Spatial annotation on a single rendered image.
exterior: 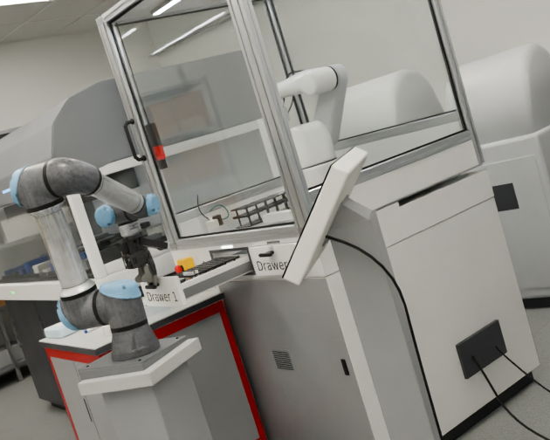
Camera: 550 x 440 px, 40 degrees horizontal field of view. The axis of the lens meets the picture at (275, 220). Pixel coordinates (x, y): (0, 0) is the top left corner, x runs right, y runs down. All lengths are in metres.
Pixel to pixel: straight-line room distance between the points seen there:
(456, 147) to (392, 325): 1.17
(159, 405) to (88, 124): 1.71
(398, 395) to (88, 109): 2.15
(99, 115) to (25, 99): 3.76
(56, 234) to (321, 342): 0.99
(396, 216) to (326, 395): 0.70
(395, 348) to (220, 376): 1.17
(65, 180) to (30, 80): 5.22
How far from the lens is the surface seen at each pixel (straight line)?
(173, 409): 2.38
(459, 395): 3.03
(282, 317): 2.84
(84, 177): 2.31
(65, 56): 7.73
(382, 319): 2.07
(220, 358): 3.10
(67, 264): 2.39
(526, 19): 5.59
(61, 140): 3.59
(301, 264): 1.86
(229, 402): 3.14
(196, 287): 2.76
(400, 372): 2.11
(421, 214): 2.88
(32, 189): 2.34
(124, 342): 2.36
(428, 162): 2.94
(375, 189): 2.73
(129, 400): 2.38
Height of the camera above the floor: 1.31
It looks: 6 degrees down
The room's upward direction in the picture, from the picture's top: 17 degrees counter-clockwise
